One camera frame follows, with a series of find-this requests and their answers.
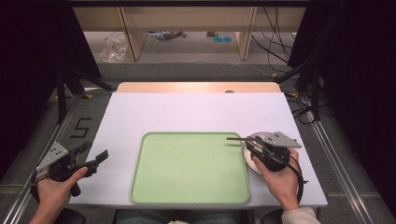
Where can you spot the person's left hand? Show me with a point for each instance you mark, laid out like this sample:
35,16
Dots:
53,194

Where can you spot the light wooden table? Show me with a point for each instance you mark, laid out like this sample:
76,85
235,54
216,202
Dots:
193,87

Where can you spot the light green plastic tray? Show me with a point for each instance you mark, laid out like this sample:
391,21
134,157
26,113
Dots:
190,168

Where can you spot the white foam board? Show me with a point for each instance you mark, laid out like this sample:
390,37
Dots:
186,110

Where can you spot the aluminium floor rail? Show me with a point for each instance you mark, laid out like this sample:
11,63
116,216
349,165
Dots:
336,161
34,174

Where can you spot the clear plastic bag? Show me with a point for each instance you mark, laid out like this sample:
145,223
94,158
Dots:
112,48

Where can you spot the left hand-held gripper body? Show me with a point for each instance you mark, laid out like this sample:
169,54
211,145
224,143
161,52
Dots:
52,155

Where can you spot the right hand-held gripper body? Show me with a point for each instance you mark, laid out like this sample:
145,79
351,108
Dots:
275,155

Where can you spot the black metal stand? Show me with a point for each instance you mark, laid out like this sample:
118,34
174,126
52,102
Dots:
62,93
313,87

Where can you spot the white round plate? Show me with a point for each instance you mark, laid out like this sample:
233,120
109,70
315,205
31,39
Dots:
250,161

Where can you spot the brown wooden chopstick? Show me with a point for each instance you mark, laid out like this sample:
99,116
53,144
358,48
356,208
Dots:
236,139

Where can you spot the wooden desk frame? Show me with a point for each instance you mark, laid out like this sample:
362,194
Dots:
190,18

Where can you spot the black curtain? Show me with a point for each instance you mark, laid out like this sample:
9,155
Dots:
358,77
34,62

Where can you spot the person's right hand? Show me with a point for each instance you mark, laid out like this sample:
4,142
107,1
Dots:
281,186

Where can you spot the blue round disc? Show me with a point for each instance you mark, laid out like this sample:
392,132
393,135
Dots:
218,39
227,39

